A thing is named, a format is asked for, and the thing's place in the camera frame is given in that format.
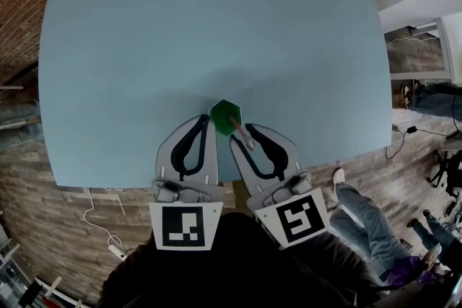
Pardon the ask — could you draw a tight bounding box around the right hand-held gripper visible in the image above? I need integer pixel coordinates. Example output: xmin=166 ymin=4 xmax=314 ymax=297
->
xmin=229 ymin=123 xmax=330 ymax=251

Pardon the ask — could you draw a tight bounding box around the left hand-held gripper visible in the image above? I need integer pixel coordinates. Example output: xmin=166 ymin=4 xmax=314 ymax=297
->
xmin=148 ymin=114 xmax=225 ymax=252

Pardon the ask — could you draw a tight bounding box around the pink toothbrush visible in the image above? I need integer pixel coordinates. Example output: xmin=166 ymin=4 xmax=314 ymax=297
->
xmin=229 ymin=115 xmax=256 ymax=151

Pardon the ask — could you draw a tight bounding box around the green hexagonal cup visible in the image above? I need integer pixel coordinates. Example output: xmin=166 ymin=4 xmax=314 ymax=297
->
xmin=209 ymin=98 xmax=243 ymax=138

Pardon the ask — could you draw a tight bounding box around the white power strip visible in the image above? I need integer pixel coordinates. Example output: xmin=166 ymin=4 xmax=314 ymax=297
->
xmin=107 ymin=244 xmax=128 ymax=261

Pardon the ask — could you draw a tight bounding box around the person's dark clothed torso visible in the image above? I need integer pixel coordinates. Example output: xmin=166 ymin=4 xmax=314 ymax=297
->
xmin=100 ymin=211 xmax=389 ymax=308

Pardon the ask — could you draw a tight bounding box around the black chair base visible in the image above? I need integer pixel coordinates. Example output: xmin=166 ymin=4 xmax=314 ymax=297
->
xmin=426 ymin=146 xmax=462 ymax=198

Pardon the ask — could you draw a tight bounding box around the purple cloth bag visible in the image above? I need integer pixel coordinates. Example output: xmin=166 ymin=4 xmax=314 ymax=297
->
xmin=386 ymin=255 xmax=440 ymax=288

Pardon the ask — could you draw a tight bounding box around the white rack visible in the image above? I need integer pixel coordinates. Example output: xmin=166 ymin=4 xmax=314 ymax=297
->
xmin=19 ymin=274 xmax=93 ymax=308

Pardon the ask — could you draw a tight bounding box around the white power cable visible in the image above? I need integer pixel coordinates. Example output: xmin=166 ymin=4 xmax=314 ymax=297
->
xmin=83 ymin=186 xmax=126 ymax=249

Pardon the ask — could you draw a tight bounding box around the black cable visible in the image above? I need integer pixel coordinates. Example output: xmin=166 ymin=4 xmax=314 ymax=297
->
xmin=383 ymin=93 xmax=462 ymax=161

